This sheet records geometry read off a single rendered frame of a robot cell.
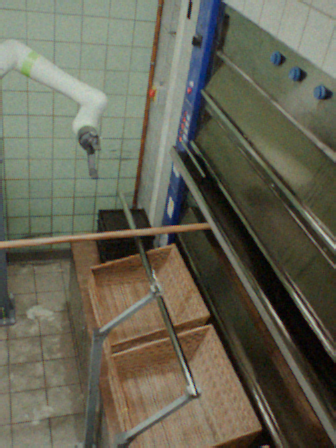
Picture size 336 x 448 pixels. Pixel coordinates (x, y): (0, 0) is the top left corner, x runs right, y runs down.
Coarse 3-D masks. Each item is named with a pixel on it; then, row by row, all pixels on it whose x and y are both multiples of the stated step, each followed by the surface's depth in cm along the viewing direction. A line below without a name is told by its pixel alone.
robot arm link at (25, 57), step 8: (8, 40) 219; (16, 40) 221; (16, 48) 217; (24, 48) 219; (16, 56) 217; (24, 56) 218; (32, 56) 219; (16, 64) 219; (24, 64) 219; (32, 64) 219; (24, 72) 221
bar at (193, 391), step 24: (120, 192) 249; (144, 264) 208; (168, 312) 187; (96, 336) 202; (96, 360) 211; (96, 384) 221; (192, 384) 162; (96, 408) 232; (168, 408) 164; (120, 432) 168
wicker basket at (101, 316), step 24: (120, 264) 272; (168, 264) 277; (96, 288) 255; (120, 288) 279; (144, 288) 281; (168, 288) 273; (192, 288) 251; (96, 312) 257; (120, 312) 264; (144, 312) 266; (192, 312) 248; (120, 336) 250; (144, 336) 230; (168, 336) 236
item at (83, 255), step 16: (80, 256) 297; (96, 256) 299; (80, 272) 285; (80, 288) 275; (80, 304) 281; (80, 320) 284; (80, 336) 287; (80, 352) 291; (176, 368) 240; (112, 400) 221; (96, 416) 244; (112, 416) 214; (96, 432) 248; (112, 432) 208; (144, 432) 210; (192, 432) 214
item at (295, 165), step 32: (224, 64) 218; (224, 96) 211; (256, 96) 191; (256, 128) 187; (288, 128) 171; (288, 160) 167; (320, 160) 154; (288, 192) 160; (320, 192) 151; (320, 224) 148
